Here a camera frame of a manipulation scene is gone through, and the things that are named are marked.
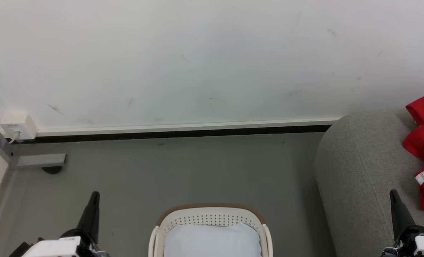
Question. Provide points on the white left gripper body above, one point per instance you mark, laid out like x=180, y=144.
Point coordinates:
x=55, y=248

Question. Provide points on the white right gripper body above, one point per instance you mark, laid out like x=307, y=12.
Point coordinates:
x=417, y=244

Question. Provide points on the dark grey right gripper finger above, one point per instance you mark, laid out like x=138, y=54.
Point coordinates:
x=400, y=214

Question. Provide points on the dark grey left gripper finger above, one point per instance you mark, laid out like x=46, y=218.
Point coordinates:
x=90, y=214

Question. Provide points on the white perforated laundry basket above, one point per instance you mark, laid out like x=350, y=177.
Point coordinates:
x=212, y=216

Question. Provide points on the grey fabric sofa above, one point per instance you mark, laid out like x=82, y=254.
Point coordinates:
x=369, y=178

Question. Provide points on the black round frame foot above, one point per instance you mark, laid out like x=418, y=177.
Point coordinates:
x=52, y=170

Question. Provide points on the white wall socket box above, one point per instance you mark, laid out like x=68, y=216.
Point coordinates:
x=17, y=125

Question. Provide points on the white wall skirting strip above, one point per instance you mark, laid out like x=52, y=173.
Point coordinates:
x=183, y=126

